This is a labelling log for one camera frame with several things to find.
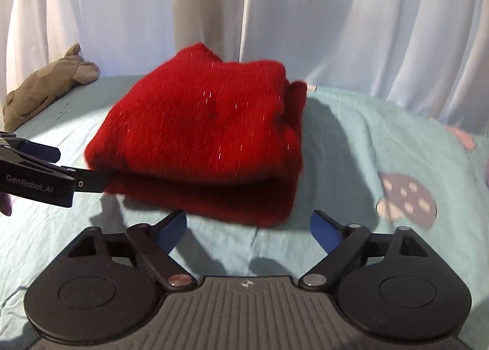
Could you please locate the light blue printed bed sheet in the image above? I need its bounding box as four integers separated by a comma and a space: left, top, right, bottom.
0, 75, 489, 350

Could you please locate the white curtain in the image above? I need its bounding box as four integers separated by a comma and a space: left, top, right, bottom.
0, 0, 489, 131

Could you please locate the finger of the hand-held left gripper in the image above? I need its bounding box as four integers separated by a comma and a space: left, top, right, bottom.
74, 169, 114, 194
15, 140, 61, 164

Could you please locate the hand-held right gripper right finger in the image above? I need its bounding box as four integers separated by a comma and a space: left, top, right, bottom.
299, 210, 430, 292

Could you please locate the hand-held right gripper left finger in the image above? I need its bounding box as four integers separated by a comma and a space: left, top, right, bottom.
69, 210, 194, 293

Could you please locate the grey plush toy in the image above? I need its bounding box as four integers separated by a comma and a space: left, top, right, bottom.
3, 42, 101, 133

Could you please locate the red knit sweater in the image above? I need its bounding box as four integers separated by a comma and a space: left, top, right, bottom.
84, 42, 308, 228

